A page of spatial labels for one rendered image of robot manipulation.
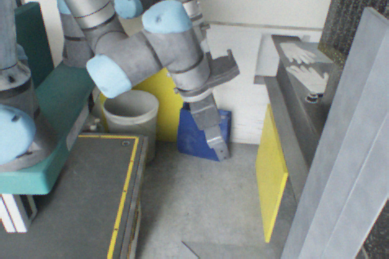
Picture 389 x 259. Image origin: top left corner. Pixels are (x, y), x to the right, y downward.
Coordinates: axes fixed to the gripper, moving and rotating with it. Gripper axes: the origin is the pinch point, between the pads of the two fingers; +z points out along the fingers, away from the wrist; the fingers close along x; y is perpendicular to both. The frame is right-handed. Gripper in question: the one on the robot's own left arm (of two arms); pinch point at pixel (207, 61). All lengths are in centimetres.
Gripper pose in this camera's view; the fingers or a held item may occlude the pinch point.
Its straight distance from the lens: 106.0
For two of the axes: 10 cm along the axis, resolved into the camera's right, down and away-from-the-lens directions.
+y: 9.3, -2.7, -2.4
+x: 1.1, -4.2, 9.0
